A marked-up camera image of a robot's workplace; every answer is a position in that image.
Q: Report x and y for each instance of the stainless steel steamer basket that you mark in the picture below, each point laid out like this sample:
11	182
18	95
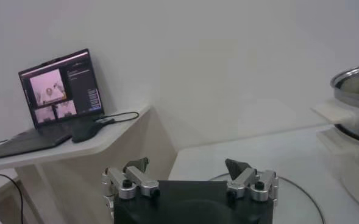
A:
353	106

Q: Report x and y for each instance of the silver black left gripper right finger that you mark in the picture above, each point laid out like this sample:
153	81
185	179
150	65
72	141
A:
246	179

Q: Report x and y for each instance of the black computer mouse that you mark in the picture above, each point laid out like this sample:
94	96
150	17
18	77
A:
84	132

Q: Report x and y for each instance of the steel steamer pot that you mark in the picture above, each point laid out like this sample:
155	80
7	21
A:
350	164

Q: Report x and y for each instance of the white side table with mouse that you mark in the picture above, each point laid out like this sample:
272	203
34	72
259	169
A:
75	182

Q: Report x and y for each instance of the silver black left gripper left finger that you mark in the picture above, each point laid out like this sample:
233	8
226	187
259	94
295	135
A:
136	179

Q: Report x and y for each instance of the round glass pot lid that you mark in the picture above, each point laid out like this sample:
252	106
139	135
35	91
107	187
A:
289	207

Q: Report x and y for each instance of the black laptop with dark screen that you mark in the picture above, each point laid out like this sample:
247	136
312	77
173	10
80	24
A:
60	88

